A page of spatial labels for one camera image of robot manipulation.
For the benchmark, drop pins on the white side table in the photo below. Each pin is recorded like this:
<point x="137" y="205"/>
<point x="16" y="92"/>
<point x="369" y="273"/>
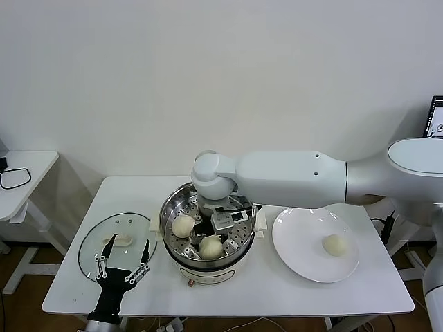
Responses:
<point x="396" y="245"/>
<point x="34" y="166"/>

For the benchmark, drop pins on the open dark laptop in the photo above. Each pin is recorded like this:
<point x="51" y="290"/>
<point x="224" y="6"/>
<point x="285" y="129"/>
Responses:
<point x="435" y="117"/>

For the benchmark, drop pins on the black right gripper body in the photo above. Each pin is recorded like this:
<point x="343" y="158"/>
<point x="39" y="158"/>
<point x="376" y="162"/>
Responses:
<point x="204" y="230"/>

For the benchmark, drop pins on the white round plate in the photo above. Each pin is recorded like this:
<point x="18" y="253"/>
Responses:
<point x="301" y="249"/>

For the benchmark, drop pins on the small black adapter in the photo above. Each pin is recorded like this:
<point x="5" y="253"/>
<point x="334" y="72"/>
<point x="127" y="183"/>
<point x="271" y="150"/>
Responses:
<point x="3" y="163"/>

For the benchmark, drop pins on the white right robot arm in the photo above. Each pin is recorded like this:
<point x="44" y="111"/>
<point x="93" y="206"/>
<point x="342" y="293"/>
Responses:
<point x="294" y="180"/>

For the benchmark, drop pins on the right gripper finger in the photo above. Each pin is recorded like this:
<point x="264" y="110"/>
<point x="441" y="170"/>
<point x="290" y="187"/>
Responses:
<point x="225" y="242"/>
<point x="194" y="247"/>

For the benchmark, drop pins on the white steamed baozi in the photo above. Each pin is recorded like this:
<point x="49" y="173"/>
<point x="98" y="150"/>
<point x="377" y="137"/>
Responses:
<point x="181" y="226"/>
<point x="210" y="249"/>
<point x="334" y="245"/>

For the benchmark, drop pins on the black power strip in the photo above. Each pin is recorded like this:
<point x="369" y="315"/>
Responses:
<point x="389" y="223"/>

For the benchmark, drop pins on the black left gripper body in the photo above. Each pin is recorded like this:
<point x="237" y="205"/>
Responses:
<point x="112" y="290"/>

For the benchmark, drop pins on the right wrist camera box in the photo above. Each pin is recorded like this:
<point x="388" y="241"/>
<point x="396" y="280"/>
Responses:
<point x="221" y="221"/>

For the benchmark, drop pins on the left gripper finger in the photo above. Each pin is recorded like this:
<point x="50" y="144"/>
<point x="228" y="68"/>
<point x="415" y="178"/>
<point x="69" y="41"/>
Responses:
<point x="108" y="249"/>
<point x="145" y="252"/>

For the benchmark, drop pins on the cream electric cooking pot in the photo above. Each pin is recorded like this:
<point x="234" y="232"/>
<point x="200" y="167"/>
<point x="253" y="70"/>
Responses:
<point x="207" y="276"/>

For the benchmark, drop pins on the white power strip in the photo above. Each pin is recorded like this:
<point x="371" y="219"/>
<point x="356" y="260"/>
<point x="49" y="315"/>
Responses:
<point x="174" y="325"/>

